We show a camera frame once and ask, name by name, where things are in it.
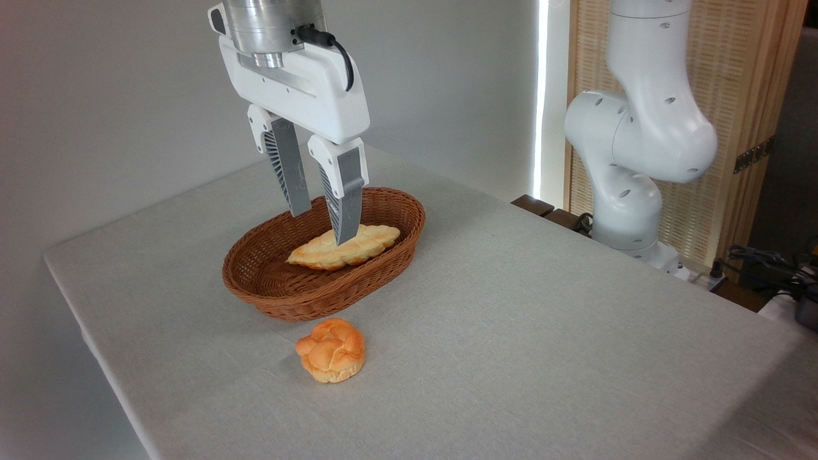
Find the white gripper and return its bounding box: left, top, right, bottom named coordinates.
left=218, top=34, right=371, bottom=247

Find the round orange knot bread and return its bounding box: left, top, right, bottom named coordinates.
left=295, top=318, right=367, bottom=384

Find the long pale braided bread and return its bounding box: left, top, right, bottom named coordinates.
left=286, top=224, right=401, bottom=272

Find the brown wicker oval basket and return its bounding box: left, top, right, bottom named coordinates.
left=222, top=187, right=427, bottom=322

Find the dark wooden robot stand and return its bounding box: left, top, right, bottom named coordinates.
left=511, top=194, right=769, bottom=313

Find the grey linen tablecloth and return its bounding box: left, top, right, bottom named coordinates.
left=43, top=135, right=818, bottom=460

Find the white power strip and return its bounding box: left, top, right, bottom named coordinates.
left=676, top=264, right=729, bottom=293

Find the wooden slatted folding screen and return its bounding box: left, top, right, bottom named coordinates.
left=564, top=0, right=810, bottom=283

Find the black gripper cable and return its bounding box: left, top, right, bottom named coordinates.
left=295, top=25, right=355, bottom=92

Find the black cable bundle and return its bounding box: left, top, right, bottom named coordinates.
left=727, top=244, right=818, bottom=302

